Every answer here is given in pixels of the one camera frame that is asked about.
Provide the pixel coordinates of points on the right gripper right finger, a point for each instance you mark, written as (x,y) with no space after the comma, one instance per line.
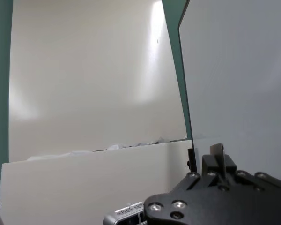
(230,164)

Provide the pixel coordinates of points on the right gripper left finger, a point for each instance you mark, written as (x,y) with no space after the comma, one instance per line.
(209,165)

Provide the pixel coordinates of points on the black robot print poster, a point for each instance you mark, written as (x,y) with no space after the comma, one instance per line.
(216,150)

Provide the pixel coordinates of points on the black metal bar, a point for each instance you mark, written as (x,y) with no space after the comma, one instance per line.
(192,160)

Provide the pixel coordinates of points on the white partition board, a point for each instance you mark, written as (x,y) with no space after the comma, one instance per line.
(84,187)
(84,70)

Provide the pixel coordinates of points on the grey chest depth camera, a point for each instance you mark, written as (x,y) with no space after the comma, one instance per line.
(124,214)

